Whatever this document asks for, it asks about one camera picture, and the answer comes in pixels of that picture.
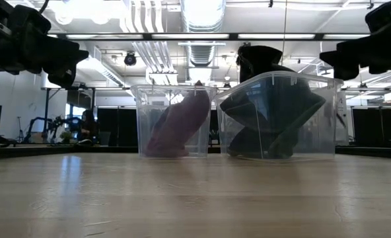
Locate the black overhead frame bar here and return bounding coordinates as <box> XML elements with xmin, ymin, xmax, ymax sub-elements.
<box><xmin>46</xmin><ymin>32</ymin><xmax>371</xmax><ymax>42</ymax></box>

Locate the large clear plastic container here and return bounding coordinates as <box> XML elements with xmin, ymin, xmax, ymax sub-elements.
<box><xmin>214</xmin><ymin>70</ymin><xmax>344</xmax><ymax>161</ymax></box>

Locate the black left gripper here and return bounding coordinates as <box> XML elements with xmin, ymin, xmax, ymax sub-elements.
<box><xmin>0</xmin><ymin>0</ymin><xmax>90</xmax><ymax>89</ymax></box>

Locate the grey cap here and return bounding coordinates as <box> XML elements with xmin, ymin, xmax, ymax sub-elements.
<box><xmin>219</xmin><ymin>76</ymin><xmax>315</xmax><ymax>133</ymax></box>

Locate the black cap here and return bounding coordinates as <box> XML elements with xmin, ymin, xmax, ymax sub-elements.
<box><xmin>236</xmin><ymin>44</ymin><xmax>295</xmax><ymax>83</ymax></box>

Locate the silver ventilation duct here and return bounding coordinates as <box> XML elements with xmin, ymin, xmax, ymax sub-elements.
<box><xmin>179</xmin><ymin>0</ymin><xmax>227</xmax><ymax>67</ymax></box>

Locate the black dome ceiling camera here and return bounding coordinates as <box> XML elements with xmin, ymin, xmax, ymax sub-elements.
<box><xmin>124</xmin><ymin>52</ymin><xmax>137</xmax><ymax>67</ymax></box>

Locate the black partition panel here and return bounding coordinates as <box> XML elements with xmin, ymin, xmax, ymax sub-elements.
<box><xmin>351</xmin><ymin>107</ymin><xmax>391</xmax><ymax>148</ymax></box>
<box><xmin>97</xmin><ymin>107</ymin><xmax>139</xmax><ymax>147</ymax></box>

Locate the person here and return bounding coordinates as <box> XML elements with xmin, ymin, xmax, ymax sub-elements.
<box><xmin>77</xmin><ymin>109</ymin><xmax>100</xmax><ymax>145</ymax></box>

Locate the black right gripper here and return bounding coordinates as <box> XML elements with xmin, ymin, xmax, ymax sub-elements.
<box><xmin>319</xmin><ymin>0</ymin><xmax>391</xmax><ymax>81</ymax></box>

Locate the small clear plastic container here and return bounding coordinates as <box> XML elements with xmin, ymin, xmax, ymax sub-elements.
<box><xmin>130</xmin><ymin>83</ymin><xmax>218</xmax><ymax>159</ymax></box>

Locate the small potted plant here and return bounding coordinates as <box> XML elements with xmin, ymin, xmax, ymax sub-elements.
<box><xmin>59</xmin><ymin>129</ymin><xmax>73</xmax><ymax>144</ymax></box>

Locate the pink cap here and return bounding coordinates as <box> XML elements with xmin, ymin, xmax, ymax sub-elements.
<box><xmin>143</xmin><ymin>80</ymin><xmax>211</xmax><ymax>159</ymax></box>

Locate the dark green cap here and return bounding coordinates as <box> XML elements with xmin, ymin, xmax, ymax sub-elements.
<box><xmin>267</xmin><ymin>97</ymin><xmax>327</xmax><ymax>159</ymax></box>

